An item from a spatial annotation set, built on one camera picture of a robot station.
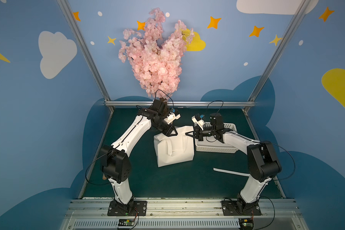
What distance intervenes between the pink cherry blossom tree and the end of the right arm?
272mm

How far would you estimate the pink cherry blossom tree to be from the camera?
650 millimetres

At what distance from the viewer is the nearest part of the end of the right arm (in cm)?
73
